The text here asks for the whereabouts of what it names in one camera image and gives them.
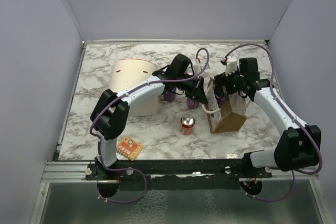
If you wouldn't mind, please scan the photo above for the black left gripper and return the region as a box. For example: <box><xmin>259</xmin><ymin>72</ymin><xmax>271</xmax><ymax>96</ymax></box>
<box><xmin>176</xmin><ymin>74</ymin><xmax>208</xmax><ymax>105</ymax></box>

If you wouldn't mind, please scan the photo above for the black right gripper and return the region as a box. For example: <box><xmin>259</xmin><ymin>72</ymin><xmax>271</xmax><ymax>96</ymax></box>
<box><xmin>214</xmin><ymin>66</ymin><xmax>246</xmax><ymax>98</ymax></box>

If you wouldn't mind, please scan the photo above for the purple soda can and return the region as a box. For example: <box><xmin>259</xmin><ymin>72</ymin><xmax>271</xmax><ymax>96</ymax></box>
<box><xmin>186</xmin><ymin>98</ymin><xmax>200</xmax><ymax>109</ymax></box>
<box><xmin>164</xmin><ymin>90</ymin><xmax>176</xmax><ymax>102</ymax></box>

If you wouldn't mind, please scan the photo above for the purple soda can carried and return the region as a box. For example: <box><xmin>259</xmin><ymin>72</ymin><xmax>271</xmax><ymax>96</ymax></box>
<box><xmin>215</xmin><ymin>95</ymin><xmax>226</xmax><ymax>109</ymax></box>

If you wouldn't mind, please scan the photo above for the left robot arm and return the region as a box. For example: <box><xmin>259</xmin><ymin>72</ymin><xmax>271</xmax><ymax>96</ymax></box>
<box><xmin>89</xmin><ymin>54</ymin><xmax>208</xmax><ymax>179</ymax></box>

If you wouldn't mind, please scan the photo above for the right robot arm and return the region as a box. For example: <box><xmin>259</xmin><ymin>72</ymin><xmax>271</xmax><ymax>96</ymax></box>
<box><xmin>214</xmin><ymin>57</ymin><xmax>321</xmax><ymax>177</ymax></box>

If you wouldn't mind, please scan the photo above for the red cola can far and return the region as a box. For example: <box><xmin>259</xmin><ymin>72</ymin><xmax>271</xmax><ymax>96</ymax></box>
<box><xmin>184</xmin><ymin>69</ymin><xmax>194</xmax><ymax>76</ymax></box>

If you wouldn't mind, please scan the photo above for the red cola can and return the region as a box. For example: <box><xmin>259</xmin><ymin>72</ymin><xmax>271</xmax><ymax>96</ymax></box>
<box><xmin>180</xmin><ymin>114</ymin><xmax>195</xmax><ymax>135</ymax></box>
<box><xmin>184</xmin><ymin>69</ymin><xmax>194</xmax><ymax>76</ymax></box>

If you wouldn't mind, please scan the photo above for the red cola can near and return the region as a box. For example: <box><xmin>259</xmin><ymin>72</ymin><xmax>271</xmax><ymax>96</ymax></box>
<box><xmin>180</xmin><ymin>114</ymin><xmax>195</xmax><ymax>135</ymax></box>

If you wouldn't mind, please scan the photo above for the white cylindrical bucket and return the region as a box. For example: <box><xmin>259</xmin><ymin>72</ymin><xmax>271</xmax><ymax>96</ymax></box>
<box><xmin>108</xmin><ymin>58</ymin><xmax>159</xmax><ymax>116</ymax></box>

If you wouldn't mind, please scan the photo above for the orange snack packet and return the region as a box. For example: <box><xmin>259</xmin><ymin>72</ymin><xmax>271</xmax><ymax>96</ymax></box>
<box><xmin>116</xmin><ymin>136</ymin><xmax>143</xmax><ymax>161</ymax></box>

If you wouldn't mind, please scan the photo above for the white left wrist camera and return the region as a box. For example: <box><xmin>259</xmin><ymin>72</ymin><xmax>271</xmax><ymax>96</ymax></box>
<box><xmin>193</xmin><ymin>63</ymin><xmax>209</xmax><ymax>74</ymax></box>

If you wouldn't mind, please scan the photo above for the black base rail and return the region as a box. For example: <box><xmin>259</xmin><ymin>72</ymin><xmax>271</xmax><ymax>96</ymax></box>
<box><xmin>86</xmin><ymin>159</ymin><xmax>271</xmax><ymax>191</ymax></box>

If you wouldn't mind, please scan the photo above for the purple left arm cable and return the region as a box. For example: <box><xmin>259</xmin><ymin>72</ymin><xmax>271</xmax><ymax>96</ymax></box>
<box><xmin>89</xmin><ymin>48</ymin><xmax>211</xmax><ymax>204</ymax></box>

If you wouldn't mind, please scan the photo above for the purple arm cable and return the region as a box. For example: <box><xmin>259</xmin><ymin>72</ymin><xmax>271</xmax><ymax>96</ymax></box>
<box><xmin>89</xmin><ymin>48</ymin><xmax>211</xmax><ymax>204</ymax></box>
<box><xmin>223</xmin><ymin>43</ymin><xmax>323</xmax><ymax>202</ymax></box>

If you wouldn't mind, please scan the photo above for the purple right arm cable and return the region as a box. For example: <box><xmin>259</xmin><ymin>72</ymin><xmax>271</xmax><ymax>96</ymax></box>
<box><xmin>223</xmin><ymin>43</ymin><xmax>323</xmax><ymax>202</ymax></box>

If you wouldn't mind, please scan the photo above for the aluminium frame rail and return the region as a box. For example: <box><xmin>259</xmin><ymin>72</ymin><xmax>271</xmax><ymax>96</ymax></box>
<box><xmin>41</xmin><ymin>161</ymin><xmax>319</xmax><ymax>183</ymax></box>

